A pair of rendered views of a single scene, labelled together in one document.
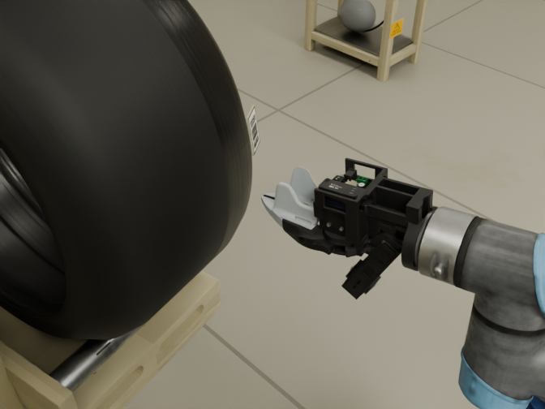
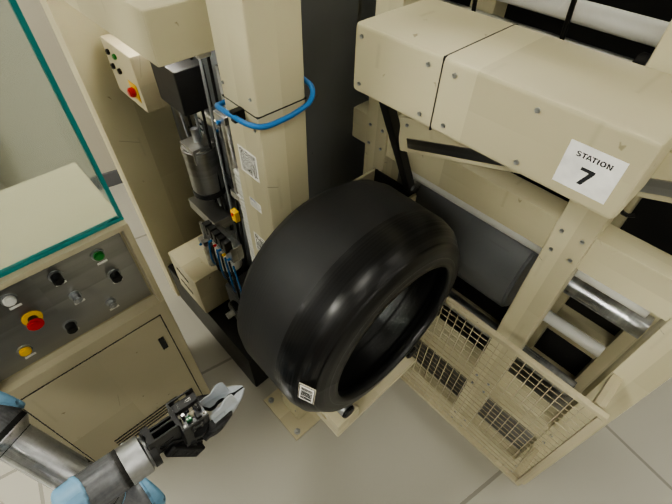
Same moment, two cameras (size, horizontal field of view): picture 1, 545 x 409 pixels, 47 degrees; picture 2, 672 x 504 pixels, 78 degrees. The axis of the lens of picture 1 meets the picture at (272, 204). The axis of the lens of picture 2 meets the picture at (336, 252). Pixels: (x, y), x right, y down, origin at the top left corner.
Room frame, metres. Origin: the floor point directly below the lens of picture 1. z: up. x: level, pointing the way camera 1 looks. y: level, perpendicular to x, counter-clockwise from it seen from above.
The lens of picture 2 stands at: (0.86, -0.33, 2.10)
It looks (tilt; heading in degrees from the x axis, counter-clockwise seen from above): 48 degrees down; 102
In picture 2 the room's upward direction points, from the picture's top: 1 degrees clockwise
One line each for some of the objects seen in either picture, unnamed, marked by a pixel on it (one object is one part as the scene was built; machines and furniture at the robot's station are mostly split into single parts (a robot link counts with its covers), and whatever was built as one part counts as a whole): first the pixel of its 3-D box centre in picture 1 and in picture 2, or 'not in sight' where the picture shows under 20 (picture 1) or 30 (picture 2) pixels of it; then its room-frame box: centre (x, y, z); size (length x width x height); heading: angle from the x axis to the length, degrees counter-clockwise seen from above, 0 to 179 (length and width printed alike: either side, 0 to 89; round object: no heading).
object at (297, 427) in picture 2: not in sight; (300, 401); (0.53, 0.48, 0.01); 0.27 x 0.27 x 0.02; 56
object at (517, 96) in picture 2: not in sight; (503, 89); (1.02, 0.53, 1.71); 0.61 x 0.25 x 0.15; 146
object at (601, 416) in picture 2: not in sight; (444, 364); (1.12, 0.50, 0.65); 0.90 x 0.02 x 0.70; 146
